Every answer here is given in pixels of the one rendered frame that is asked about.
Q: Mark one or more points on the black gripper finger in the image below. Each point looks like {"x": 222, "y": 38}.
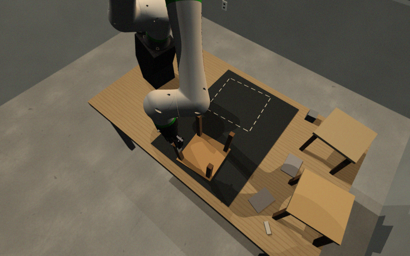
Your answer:
{"x": 170, "y": 141}
{"x": 178, "y": 143}

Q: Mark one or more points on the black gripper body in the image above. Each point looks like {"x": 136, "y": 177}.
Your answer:
{"x": 172, "y": 135}

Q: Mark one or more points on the black rectangular mat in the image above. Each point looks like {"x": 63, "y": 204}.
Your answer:
{"x": 240, "y": 104}

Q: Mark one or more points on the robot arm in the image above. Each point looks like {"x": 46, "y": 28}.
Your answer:
{"x": 154, "y": 19}

